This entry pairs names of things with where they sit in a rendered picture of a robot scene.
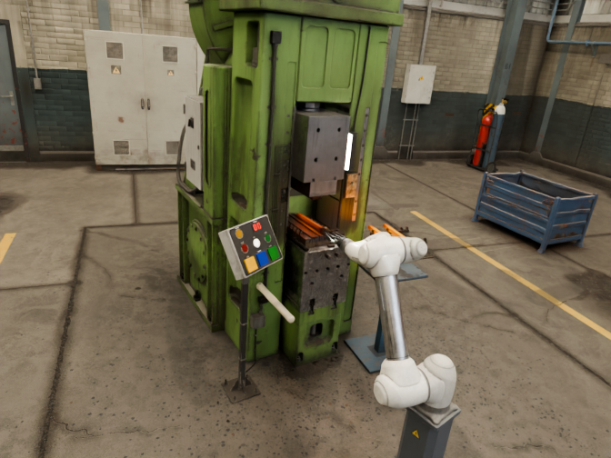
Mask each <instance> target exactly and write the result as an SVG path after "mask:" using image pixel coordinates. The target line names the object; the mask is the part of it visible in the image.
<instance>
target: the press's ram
mask: <svg viewBox="0 0 611 458"><path fill-rule="evenodd" d="M296 108H297V106H296V107H295V133H294V147H293V160H292V173H291V176H293V177H294V178H295V179H297V180H299V181H301V182H303V183H312V181H313V182H322V181H332V180H334V179H335V180H342V179H344V172H345V165H346V149H347V141H348V133H349V125H350V116H349V115H345V114H339V113H337V112H333V111H330V110H326V109H324V108H320V107H319V111H316V112H310V111H302V110H298V109H296Z"/></svg>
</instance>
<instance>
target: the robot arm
mask: <svg viewBox="0 0 611 458"><path fill-rule="evenodd" d="M323 234H325V235H326V239H327V240H328V241H329V243H330V244H331V243H335V244H337V246H338V247H339V248H340V250H341V251H342V252H343V253H345V254H346V255H347V256H348V257H349V258H350V259H351V260H352V261H354V262H356V263H358V264H361V265H363V266H364V267H365V268H368V270H369V271H370V273H371V275H372V276H373V277H375V279H376V292H377V299H378V305H379V311H380V317H381V324H382V330H383V336H384V344H385V350H386V359H385V360H384V361H383V363H382V364H381V372H380V375H378V376H377V377H376V380H375V383H374V394H375V397H376V399H377V401H378V402H379V403H381V404H382V405H384V406H387V407H391V408H396V409H401V408H407V407H413V408H415V409H416V410H417V411H419V412H420V413H421V414H422V415H423V416H425V417H426V418H427V419H429V420H430V421H431V422H432V424H434V425H439V424H440V423H441V421H443V420H444V419H445V418H446V417H447V416H448V415H449V414H451V413H453V412H456V411H457V410H458V406H457V405H456V404H454V403H451V400H452V397H453V394H454V391H455V388H456V368H455V366H454V364H453V362H452V361H451V360H450V359H449V358H448V357H447V356H445V355H442V354H432V355H430V356H428V357H427V358H426V359H425V360H424V362H423V363H421V364H419V365H418V366H416V363H415V361H414V360H413V359H412V358H410V357H409V356H408V351H407V344H406V332H405V327H404V320H403V314H402V307H401V301H400V294H399V289H398V282H397V276H396V275H397V274H398V272H399V266H400V264H405V263H409V262H412V261H414V260H419V259H421V258H423V257H424V256H425V255H426V252H427V245H426V243H425V242H424V241H423V240H421V239H419V238H416V237H411V238H410V237H402V236H397V237H392V236H391V235H390V234H389V233H387V232H379V233H376V234H373V235H370V236H369V237H367V238H366V239H365V240H363V241H359V242H354V241H352V240H350V239H347V237H346V236H343V235H341V234H339V233H332V234H330V233H329V232H328V231H327V230H325V229H323Z"/></svg>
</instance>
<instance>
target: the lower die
mask: <svg viewBox="0 0 611 458"><path fill-rule="evenodd" d="M291 214H295V213H291ZM291 214H288V221H290V222H291V225H290V222H288V226H287V228H286V231H287V232H288V233H289V225H290V234H291V235H292V231H293V227H294V226H293V225H292V224H294V225H296V226H297V228H300V229H301V231H304V232H305V234H304V233H303V232H301V233H300V243H302V244H303V245H304V246H306V247H307V248H311V247H316V246H322V245H327V244H330V243H329V241H328V240H327V239H326V236H325V235H324V236H320V234H318V233H317V232H315V231H314V230H313V229H311V228H310V227H308V226H307V225H305V224H303V223H302V222H301V221H299V220H298V219H296V218H295V217H293V216H292V215H291ZM300 229H297V231H296V240H297V241H298V239H299V232H300ZM295 230H296V227H294V231H293V237H294V238H295Z"/></svg>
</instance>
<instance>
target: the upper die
mask: <svg viewBox="0 0 611 458"><path fill-rule="evenodd" d="M336 183H337V180H335V179H334V180H332V181H322V182H313V181H312V183H303V182H301V181H299V180H297V179H295V178H294V177H293V176H291V186H292V187H294V188H295V189H296V190H298V191H300V192H301V193H303V194H305V195H307V196H309V197H312V196H320V195H329V194H336Z"/></svg>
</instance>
